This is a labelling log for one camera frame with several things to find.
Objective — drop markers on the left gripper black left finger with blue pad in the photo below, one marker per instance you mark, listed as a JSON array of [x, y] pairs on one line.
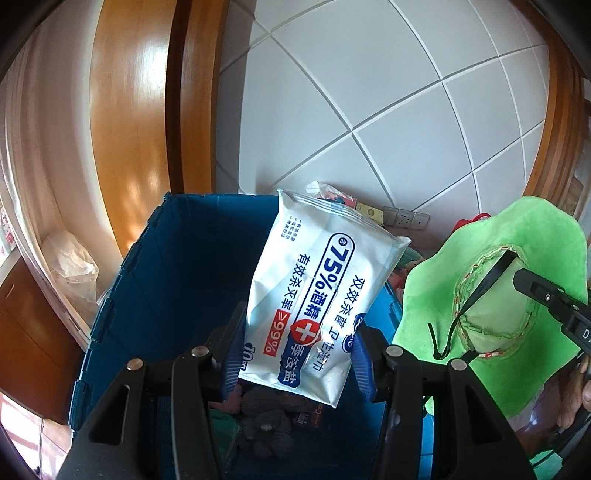
[[153, 421]]

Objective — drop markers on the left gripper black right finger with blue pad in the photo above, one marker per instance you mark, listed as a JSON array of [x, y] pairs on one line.
[[472, 438]]

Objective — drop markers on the green felt hat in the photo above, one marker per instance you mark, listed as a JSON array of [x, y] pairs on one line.
[[463, 299]]

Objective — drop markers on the white disinfectant wipes pack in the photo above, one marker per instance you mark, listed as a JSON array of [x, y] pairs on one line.
[[322, 268]]

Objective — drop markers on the person's hand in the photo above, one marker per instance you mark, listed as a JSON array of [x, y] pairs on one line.
[[576, 395]]

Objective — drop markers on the red toy suitcase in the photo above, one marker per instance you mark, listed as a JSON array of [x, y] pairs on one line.
[[463, 222]]

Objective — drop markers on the grey elephant plush toy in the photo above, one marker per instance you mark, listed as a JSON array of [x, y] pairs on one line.
[[266, 425]]

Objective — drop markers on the white plastic bag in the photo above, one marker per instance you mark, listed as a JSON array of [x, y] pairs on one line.
[[71, 266]]

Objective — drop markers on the blue plastic storage crate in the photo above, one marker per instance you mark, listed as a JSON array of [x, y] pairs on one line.
[[181, 280]]

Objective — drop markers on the pink tissue pack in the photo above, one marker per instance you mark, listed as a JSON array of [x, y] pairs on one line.
[[322, 190]]

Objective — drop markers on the white wall socket strip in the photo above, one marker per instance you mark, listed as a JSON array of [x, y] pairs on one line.
[[405, 219]]

